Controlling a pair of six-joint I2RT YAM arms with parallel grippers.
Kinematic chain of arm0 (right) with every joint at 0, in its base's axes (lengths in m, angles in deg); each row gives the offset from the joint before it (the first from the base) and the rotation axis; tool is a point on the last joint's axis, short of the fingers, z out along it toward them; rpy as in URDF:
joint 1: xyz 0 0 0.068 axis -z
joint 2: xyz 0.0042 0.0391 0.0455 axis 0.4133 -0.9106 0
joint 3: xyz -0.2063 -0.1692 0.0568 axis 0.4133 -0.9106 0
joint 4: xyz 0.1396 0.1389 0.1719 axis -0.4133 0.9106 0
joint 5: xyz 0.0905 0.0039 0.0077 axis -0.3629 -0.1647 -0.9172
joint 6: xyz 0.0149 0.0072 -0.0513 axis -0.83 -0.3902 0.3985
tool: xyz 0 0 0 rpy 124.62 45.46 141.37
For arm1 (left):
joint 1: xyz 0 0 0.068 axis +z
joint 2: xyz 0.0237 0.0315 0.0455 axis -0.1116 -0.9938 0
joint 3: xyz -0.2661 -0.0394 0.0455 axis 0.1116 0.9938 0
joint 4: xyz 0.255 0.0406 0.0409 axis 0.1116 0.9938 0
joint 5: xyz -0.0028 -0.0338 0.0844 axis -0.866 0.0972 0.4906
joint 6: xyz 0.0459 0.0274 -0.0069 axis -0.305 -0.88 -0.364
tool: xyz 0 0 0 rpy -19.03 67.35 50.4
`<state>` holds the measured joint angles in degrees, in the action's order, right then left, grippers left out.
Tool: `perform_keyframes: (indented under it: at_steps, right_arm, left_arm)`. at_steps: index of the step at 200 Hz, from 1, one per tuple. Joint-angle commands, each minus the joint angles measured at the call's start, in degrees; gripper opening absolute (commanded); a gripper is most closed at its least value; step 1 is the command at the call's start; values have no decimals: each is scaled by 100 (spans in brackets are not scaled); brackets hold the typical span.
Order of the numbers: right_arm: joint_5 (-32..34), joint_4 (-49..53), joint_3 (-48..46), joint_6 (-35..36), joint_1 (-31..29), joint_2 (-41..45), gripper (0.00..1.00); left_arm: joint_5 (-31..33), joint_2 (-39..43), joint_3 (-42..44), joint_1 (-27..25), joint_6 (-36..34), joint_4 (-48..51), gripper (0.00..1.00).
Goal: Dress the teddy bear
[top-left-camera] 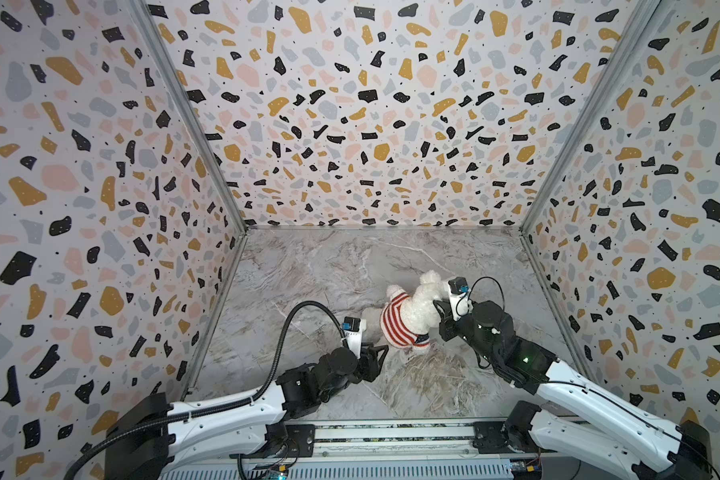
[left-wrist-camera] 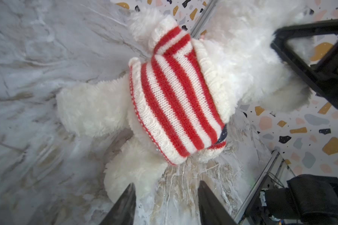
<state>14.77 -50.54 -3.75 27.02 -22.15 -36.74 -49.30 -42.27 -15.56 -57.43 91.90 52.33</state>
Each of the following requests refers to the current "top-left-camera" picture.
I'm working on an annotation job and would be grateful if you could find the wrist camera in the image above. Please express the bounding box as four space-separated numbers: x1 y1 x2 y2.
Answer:
342 316 367 358
447 277 472 321

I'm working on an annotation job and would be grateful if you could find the aluminium corner post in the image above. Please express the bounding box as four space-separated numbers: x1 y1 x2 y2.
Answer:
520 0 661 236
126 0 247 236

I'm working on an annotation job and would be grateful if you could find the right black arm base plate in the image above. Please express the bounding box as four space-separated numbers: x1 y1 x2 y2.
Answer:
471 419 551 455

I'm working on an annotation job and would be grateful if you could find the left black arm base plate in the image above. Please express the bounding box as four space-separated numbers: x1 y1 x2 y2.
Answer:
229 422 316 459

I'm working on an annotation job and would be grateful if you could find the red white striped knit sweater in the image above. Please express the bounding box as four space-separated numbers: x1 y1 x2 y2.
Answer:
380 291 430 351

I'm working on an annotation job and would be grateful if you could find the left aluminium corner post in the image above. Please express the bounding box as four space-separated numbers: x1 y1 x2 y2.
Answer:
126 0 247 236

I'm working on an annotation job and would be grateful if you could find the black corrugated cable conduit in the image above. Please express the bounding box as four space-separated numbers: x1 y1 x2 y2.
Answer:
62 299 346 480

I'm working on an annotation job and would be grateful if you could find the white plush teddy bear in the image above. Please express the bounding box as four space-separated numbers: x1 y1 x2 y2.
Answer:
360 270 449 353

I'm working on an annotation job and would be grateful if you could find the right aluminium corner post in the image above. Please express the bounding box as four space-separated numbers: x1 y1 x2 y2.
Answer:
520 0 661 236

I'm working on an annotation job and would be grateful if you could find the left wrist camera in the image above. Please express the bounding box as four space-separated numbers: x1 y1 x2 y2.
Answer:
342 316 367 358

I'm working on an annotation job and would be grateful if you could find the thin black right camera cable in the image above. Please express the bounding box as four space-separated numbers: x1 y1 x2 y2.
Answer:
455 275 720 480

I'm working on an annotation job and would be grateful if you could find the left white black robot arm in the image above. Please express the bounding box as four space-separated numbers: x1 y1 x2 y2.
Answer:
104 343 389 479

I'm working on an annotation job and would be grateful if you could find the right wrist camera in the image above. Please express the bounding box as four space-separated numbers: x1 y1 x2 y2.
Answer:
447 277 472 321

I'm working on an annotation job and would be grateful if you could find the white vented cable duct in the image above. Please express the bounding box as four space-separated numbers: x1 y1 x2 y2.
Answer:
161 460 514 480

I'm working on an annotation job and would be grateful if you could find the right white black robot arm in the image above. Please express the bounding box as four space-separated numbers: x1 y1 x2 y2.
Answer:
434 298 720 479

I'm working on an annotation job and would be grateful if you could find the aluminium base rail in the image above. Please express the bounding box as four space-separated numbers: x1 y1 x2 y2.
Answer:
134 416 646 466

